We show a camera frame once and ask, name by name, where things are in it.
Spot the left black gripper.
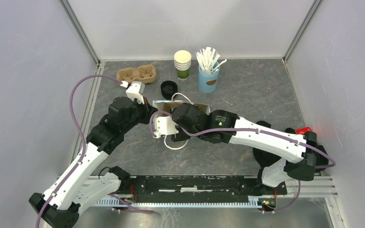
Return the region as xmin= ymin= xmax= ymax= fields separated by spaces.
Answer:
xmin=121 ymin=95 xmax=158 ymax=133

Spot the white and blue paper bag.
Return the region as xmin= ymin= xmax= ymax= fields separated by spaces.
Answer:
xmin=149 ymin=93 xmax=210 ymax=150

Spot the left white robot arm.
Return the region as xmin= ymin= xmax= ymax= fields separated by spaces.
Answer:
xmin=29 ymin=79 xmax=157 ymax=228

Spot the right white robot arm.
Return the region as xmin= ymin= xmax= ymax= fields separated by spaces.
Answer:
xmin=149 ymin=103 xmax=336 ymax=194

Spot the stack of black lids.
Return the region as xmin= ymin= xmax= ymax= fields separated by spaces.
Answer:
xmin=160 ymin=80 xmax=178 ymax=100

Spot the blue straw holder can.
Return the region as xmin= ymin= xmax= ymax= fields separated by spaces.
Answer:
xmin=198 ymin=67 xmax=219 ymax=93

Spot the stack of paper cups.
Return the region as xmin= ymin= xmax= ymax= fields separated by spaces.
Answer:
xmin=174 ymin=50 xmax=192 ymax=80

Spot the red emergency button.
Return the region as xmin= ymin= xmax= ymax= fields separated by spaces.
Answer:
xmin=295 ymin=126 xmax=312 ymax=135

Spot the black cloth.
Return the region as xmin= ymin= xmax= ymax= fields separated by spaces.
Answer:
xmin=253 ymin=127 xmax=329 ymax=168

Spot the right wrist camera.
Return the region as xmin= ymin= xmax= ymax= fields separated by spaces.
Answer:
xmin=154 ymin=116 xmax=178 ymax=138

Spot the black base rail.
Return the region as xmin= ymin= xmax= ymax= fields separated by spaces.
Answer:
xmin=114 ymin=175 xmax=288 ymax=203

